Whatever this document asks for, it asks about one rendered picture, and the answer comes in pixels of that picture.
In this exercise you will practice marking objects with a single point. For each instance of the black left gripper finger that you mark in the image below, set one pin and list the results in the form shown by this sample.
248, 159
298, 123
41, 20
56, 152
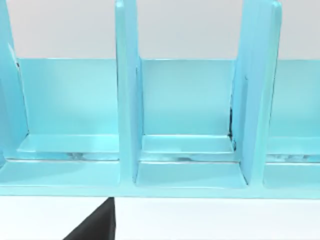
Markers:
101, 222

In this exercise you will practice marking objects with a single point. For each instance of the light blue rack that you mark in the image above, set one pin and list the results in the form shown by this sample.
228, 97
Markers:
175, 112

